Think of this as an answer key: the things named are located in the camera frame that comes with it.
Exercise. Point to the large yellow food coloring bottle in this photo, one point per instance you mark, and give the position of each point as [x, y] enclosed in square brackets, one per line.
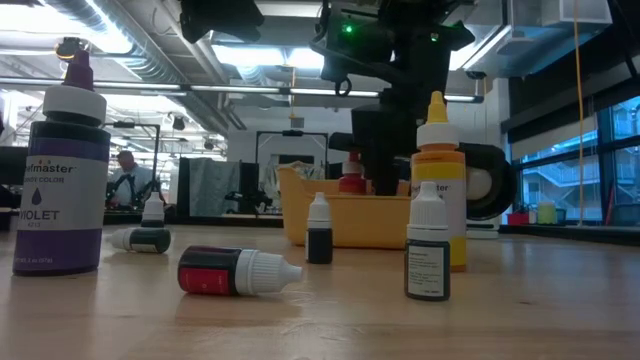
[440, 165]

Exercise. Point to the black monitor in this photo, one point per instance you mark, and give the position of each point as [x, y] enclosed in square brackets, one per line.
[12, 165]

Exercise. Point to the red container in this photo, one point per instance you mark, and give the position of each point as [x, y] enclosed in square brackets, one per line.
[518, 219]

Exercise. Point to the grey cloth panel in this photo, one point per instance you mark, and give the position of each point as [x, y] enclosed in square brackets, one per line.
[215, 185]

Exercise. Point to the small dark green dropper bottle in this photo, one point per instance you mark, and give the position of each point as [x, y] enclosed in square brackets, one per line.
[147, 241]

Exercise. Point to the large violet food coloring bottle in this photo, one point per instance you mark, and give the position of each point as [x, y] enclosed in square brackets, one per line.
[62, 200]

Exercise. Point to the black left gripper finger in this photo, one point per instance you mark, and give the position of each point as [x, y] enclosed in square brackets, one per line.
[220, 17]

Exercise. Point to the yellow plastic bin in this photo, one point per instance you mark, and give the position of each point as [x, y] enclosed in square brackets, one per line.
[360, 222]

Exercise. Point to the small black dropper bottle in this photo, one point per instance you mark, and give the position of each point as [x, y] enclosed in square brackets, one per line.
[319, 245]

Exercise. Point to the large red-orange food coloring bottle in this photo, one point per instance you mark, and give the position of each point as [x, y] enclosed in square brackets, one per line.
[352, 184]

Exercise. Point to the black ceiling spotlight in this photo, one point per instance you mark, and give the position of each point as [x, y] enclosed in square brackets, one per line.
[178, 123]

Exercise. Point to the green container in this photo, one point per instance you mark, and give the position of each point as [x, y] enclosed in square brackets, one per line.
[546, 212]

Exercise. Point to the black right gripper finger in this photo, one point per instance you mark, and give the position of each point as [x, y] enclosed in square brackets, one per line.
[381, 180]

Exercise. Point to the small red dropper bottle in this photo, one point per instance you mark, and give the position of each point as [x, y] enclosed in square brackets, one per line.
[215, 272]

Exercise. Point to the black gantry frame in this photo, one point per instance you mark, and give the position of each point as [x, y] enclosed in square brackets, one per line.
[157, 150]
[292, 133]

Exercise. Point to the person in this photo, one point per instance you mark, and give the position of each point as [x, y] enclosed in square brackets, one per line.
[131, 180]

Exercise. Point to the small teal white-label dropper bottle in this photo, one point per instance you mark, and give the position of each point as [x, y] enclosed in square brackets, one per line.
[427, 270]

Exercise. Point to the black table frame rail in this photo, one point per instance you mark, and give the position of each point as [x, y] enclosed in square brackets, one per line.
[225, 220]

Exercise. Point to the long ceiling light bar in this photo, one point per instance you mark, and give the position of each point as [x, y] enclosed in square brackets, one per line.
[235, 89]

